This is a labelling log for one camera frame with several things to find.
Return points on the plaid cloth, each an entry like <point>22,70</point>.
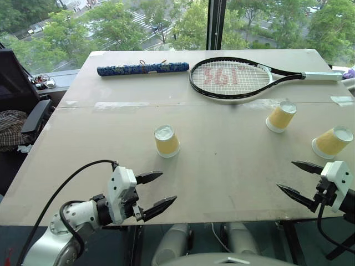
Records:
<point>11,130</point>

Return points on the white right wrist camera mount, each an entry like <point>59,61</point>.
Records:
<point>337,174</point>

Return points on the purple object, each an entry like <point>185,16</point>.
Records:
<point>350,72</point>

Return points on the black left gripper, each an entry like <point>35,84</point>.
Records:
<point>132,199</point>

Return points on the clear tape strip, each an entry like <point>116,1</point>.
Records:
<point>342,100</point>
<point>122,105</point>

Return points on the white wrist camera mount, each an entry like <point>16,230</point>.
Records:
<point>120,183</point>
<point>337,174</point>

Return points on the silver rounded robot leg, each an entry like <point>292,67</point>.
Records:
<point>172,243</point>
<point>240,238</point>

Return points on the black diagonal table strut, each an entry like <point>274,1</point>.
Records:
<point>339,246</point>

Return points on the black and white tennis racket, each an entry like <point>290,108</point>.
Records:
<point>319,75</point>

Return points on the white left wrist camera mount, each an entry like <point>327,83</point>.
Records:
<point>120,183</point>

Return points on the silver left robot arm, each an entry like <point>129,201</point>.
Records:
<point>55,238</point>

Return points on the blue patterned scroll case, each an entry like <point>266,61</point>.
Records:
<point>124,69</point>

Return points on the yellow paper cup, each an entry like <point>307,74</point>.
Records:
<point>166,142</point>
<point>280,117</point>
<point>330,142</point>

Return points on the grey robot torso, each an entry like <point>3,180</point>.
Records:
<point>227,260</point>

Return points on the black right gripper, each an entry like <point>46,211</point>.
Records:
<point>326,192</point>

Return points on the black window mullion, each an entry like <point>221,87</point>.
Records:
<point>217,25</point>

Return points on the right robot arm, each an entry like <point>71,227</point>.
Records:
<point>349,203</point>

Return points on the black office chair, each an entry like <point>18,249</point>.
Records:
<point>36,116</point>

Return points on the black table leg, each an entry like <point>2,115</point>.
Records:
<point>136,243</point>
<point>291,243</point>

